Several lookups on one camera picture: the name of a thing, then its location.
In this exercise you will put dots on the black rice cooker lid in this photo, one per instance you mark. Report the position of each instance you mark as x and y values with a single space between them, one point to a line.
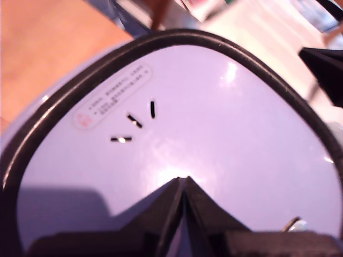
203 125

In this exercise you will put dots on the brown wooden leg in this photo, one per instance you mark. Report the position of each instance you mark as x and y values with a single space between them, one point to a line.
158 13

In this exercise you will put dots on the black pointed object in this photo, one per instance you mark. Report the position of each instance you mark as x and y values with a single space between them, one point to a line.
325 72

